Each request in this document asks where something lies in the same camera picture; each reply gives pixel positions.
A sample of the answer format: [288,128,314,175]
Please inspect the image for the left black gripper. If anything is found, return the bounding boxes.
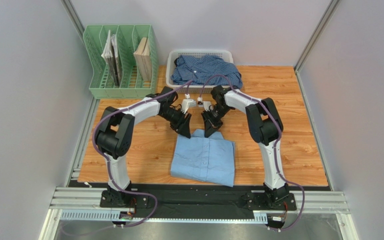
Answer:
[160,107,192,140]

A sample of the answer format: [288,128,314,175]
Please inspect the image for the light blue long sleeve shirt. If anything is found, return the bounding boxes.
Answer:
[170,129,236,187]

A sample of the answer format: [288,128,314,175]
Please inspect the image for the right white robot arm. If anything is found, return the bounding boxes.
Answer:
[201,85,297,211]

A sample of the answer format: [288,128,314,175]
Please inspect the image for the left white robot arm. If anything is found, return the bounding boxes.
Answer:
[92,87,192,208]

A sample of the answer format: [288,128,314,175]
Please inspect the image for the dark blue checkered shirt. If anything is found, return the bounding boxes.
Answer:
[170,54,244,89]

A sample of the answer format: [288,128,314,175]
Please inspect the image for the white plastic basket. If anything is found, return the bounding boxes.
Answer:
[165,49,234,94]

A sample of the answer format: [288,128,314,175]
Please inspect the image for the beige books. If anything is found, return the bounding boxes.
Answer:
[133,37,153,82]

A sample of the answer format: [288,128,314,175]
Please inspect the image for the green file organizer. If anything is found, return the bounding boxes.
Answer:
[83,24,159,99]

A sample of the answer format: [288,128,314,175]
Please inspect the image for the grey magazines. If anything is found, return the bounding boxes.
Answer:
[101,30,123,88]

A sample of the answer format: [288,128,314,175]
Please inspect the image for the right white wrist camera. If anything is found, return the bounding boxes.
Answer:
[197,97,212,112]

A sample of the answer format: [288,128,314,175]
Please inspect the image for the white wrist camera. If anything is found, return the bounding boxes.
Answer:
[181,93,197,114]
[197,97,212,112]

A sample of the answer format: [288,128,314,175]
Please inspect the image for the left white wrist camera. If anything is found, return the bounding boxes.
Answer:
[181,93,197,114]

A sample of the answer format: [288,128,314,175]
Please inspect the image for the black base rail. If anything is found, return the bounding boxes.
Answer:
[50,179,350,231]

